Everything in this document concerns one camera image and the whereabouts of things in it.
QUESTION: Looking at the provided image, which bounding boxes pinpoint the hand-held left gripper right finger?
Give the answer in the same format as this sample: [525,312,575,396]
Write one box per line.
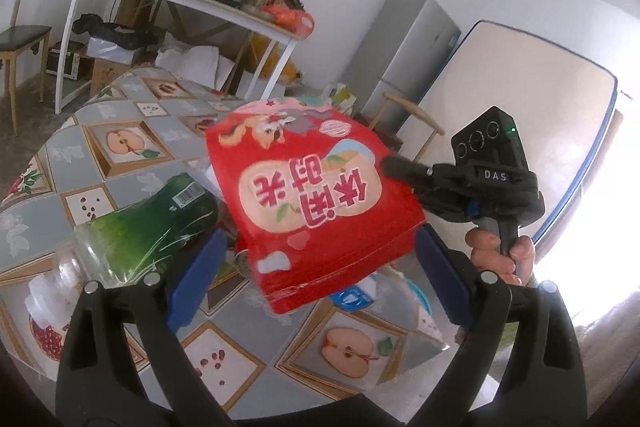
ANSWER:
[400,224,583,427]

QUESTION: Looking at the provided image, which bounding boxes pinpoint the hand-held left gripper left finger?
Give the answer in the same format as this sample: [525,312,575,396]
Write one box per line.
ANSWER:
[55,228,236,427]

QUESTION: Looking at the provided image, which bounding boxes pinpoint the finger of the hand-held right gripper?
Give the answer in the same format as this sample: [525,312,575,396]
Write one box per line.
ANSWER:
[381,155,434,190]

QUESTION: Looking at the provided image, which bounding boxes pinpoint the green label plastic bottle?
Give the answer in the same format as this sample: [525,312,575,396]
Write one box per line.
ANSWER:
[26,173,222,333]

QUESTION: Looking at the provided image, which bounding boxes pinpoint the blue snack packet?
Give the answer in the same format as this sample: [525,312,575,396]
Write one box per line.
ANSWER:
[334,279,381,312]

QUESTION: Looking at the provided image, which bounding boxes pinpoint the red snack bag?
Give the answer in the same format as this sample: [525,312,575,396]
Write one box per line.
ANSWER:
[205,97,426,315]

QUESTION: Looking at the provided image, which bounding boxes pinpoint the person's right hand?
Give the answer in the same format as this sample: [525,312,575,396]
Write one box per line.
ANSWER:
[465,229,537,287]

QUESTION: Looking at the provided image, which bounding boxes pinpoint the wooden chair dark seat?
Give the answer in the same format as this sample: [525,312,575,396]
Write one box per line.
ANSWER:
[367,91,446,158]
[0,0,53,138]

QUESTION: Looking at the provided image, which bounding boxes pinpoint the white mattress blue edge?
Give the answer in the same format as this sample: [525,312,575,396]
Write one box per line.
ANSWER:
[415,20,619,248]

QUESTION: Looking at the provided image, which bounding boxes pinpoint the grey refrigerator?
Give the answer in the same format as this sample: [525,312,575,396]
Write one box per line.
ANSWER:
[340,0,462,132]

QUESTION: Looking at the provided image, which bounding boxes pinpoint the table with fruit-pattern cloth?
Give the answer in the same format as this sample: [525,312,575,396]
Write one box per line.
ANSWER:
[0,67,451,413]

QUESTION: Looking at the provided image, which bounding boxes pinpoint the yellow plastic bag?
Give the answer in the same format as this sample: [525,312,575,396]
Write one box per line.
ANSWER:
[245,34,301,82]

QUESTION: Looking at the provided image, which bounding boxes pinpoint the orange plastic bag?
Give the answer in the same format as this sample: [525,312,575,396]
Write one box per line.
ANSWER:
[261,2,316,38]

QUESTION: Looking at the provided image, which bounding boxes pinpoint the white sacks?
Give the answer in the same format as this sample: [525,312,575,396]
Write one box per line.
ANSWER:
[156,32,236,94]

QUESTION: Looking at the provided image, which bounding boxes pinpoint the printed cardboard box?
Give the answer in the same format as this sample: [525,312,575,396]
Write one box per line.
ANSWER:
[90,57,136,95]

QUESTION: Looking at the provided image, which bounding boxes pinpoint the black clothes pile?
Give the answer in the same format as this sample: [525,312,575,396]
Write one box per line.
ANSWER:
[71,13,166,50]

